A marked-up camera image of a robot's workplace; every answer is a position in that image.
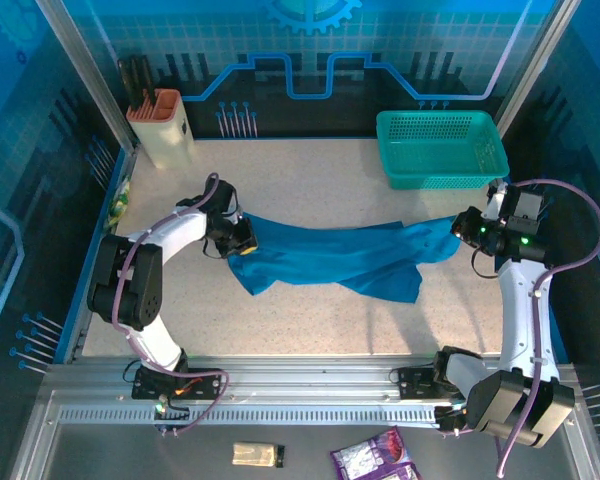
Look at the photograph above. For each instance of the slotted aluminium strip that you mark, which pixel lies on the slotted aluminium strip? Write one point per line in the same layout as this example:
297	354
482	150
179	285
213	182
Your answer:
280	415

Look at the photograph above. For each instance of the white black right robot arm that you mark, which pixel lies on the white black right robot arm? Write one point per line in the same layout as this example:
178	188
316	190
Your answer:
520	310

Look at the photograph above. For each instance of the purple snack bag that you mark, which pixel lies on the purple snack bag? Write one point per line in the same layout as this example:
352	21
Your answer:
375	455

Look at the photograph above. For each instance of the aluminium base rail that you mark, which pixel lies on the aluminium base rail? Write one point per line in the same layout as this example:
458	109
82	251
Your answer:
305	375

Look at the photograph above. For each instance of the aluminium frame post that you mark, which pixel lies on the aluminium frame post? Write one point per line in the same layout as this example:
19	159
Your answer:
535	65
90	75

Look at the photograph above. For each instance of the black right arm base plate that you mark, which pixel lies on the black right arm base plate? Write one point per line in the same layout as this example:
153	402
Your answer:
415	382

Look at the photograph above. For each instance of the beige wrapped packet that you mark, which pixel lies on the beige wrapped packet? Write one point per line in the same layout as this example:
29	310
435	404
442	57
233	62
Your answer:
255	454

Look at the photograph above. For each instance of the blue t-shirt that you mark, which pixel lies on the blue t-shirt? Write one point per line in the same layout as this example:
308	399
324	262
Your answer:
330	255

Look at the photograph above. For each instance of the green yellow packet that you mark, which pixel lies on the green yellow packet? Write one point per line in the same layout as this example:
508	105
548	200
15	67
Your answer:
120	200

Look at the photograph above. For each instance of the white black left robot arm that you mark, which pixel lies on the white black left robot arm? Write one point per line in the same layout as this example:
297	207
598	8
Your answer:
140	280

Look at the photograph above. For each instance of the teal plastic mesh basket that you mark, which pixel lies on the teal plastic mesh basket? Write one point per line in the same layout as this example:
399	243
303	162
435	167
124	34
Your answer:
440	150

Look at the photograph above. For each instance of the cream utensil holder orange rim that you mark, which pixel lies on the cream utensil holder orange rim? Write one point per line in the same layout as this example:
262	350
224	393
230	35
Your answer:
165	135

